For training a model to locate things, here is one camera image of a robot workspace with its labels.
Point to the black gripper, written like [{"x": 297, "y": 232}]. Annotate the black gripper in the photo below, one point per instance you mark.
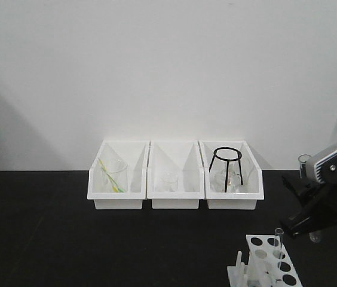
[{"x": 321, "y": 199}]

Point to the clear glass test tube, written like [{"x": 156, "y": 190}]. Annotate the clear glass test tube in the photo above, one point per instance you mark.
[{"x": 315, "y": 236}]

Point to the clear test tube in rack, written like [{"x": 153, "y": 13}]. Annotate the clear test tube in rack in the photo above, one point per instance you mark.
[{"x": 278, "y": 243}]

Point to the white test tube rack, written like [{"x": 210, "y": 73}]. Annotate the white test tube rack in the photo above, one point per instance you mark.
[{"x": 263, "y": 268}]

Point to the right white storage bin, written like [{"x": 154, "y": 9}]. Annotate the right white storage bin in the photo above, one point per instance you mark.
[{"x": 248, "y": 194}]

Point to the white storage bin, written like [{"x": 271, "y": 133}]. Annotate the white storage bin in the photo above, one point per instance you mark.
[
  {"x": 117, "y": 177},
  {"x": 184, "y": 159},
  {"x": 248, "y": 194}
]

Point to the clear glass flask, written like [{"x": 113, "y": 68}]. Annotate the clear glass flask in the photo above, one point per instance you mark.
[{"x": 226, "y": 181}]

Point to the middle white storage bin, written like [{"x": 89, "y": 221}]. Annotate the middle white storage bin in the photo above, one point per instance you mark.
[{"x": 184, "y": 159}]

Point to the small clear glass beaker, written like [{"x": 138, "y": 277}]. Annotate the small clear glass beaker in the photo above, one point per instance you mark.
[{"x": 169, "y": 182}]

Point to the left white storage bin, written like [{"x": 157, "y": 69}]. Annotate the left white storage bin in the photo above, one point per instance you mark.
[{"x": 117, "y": 177}]

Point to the yellow green stirring stick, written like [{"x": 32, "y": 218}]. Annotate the yellow green stirring stick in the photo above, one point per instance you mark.
[{"x": 110, "y": 176}]

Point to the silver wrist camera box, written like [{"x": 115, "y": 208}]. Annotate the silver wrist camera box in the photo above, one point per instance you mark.
[{"x": 322, "y": 167}]

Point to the black wire tripod stand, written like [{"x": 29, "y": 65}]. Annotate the black wire tripod stand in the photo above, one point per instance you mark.
[{"x": 229, "y": 157}]

